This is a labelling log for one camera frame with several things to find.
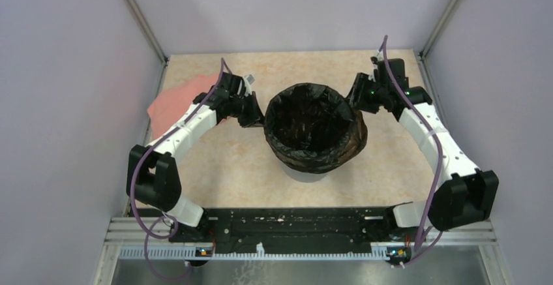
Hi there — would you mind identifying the black plastic trash bag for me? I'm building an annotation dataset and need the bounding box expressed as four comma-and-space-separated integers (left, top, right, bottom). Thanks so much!
263, 83, 368, 174

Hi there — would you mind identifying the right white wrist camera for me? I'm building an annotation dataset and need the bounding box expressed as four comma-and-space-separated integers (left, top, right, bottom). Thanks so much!
370, 50, 387, 78

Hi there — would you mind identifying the aluminium corner post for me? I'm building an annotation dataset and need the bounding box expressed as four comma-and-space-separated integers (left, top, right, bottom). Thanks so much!
419, 0, 462, 61
123, 0, 168, 66

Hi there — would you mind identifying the grey plastic trash bin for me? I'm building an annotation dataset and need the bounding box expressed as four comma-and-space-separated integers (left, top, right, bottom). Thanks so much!
280, 164, 332, 183

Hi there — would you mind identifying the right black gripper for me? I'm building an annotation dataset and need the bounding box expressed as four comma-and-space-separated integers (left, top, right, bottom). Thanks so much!
342, 72, 389, 114

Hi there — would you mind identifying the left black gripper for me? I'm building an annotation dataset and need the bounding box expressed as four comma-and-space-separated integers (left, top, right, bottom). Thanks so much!
229, 91, 269, 128

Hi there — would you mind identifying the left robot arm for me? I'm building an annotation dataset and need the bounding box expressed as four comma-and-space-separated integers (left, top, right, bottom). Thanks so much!
126, 72, 263, 242

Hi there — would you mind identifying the right aluminium corner post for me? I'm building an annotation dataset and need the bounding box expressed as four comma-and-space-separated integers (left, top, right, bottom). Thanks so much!
419, 0, 462, 61

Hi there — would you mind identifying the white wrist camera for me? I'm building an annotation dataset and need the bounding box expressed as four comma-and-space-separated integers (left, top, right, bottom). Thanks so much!
370, 50, 387, 78
238, 74, 255, 97

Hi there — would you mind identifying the pink folded cloth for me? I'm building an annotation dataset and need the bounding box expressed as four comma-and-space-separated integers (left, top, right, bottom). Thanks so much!
147, 74, 218, 140

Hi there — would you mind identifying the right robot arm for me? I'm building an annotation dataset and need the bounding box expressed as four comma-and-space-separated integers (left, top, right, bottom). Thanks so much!
347, 57, 499, 241

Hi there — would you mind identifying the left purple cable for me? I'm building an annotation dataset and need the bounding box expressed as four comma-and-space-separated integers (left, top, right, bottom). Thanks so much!
129, 57, 234, 282

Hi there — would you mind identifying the left aluminium corner post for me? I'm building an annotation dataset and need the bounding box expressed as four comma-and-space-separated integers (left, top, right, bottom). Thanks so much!
123, 0, 168, 66

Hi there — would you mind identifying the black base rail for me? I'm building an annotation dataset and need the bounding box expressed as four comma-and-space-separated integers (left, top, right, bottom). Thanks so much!
167, 207, 418, 255

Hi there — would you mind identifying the aluminium front frame rail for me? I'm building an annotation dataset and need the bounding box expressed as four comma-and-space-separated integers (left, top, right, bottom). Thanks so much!
104, 217, 498, 246

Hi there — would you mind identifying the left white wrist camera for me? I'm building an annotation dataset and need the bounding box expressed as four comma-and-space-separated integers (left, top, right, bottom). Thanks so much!
238, 74, 255, 97

